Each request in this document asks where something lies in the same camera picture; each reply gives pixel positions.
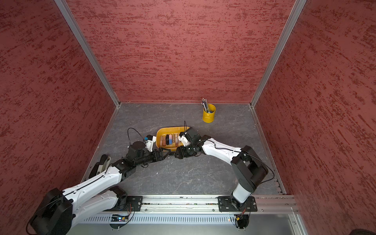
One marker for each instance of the corner aluminium post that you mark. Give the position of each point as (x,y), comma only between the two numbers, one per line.
(72,23)
(287,30)

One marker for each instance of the aluminium front rail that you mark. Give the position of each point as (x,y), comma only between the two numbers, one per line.
(200,215)

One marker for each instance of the yellow pen bucket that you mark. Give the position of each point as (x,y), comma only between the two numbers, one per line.
(209,117)

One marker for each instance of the left corner aluminium post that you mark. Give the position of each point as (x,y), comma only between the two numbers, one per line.
(72,23)

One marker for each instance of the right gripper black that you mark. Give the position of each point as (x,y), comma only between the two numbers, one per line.
(182,152)

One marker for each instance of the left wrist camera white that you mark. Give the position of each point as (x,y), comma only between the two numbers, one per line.
(150,140)

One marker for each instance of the yellow storage tray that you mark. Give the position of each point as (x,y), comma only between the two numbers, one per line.
(167,131)

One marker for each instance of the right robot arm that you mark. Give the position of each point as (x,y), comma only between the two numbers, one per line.
(248,168)

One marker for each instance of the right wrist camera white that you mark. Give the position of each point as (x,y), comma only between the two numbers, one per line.
(183,140)

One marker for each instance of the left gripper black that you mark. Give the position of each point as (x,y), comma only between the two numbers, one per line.
(160,154)

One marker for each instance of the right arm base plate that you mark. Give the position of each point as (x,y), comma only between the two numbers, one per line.
(230,204)

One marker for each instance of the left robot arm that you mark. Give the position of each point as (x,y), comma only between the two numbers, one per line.
(59,210)

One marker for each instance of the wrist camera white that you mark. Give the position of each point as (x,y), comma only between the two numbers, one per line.
(150,140)
(183,140)

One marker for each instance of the pens in bucket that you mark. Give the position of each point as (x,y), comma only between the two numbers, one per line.
(205,106)

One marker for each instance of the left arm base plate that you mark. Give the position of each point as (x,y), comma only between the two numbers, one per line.
(133,203)

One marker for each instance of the right corner aluminium post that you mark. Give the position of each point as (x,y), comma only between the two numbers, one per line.
(287,30)

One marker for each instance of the grey black stapler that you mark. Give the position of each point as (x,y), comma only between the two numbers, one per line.
(100,166)

